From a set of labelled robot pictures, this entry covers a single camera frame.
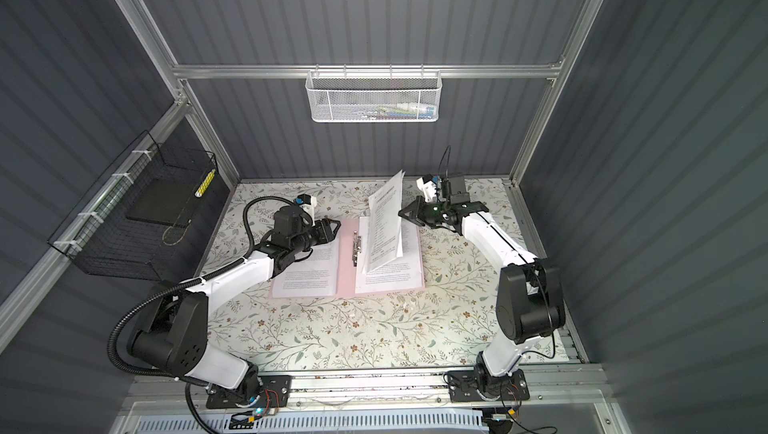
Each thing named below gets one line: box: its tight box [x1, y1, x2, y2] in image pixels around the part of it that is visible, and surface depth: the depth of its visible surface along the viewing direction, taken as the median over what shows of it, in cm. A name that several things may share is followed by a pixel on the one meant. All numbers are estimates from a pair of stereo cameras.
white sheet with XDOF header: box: [362, 170, 406, 274], surface depth 95 cm
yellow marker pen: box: [194, 168, 216, 198], surface depth 82 cm
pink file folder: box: [269, 218, 426, 299], surface depth 94 cm
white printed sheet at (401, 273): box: [355, 217, 423, 293], surface depth 93 cm
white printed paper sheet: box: [272, 235, 339, 299], surface depth 94 cm
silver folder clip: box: [352, 230, 362, 267], surface depth 101 cm
